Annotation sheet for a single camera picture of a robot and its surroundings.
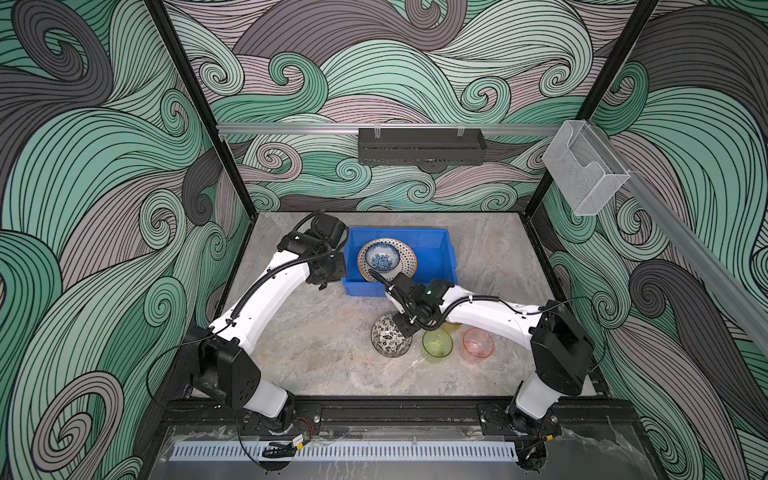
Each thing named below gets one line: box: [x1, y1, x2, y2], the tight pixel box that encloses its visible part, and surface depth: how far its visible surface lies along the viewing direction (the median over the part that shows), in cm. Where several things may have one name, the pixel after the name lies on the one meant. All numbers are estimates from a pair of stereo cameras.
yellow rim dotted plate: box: [357, 238, 418, 283], surface depth 102 cm
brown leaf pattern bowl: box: [371, 314, 413, 358], surface depth 85 cm
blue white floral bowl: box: [365, 243, 400, 273], surface depth 102 cm
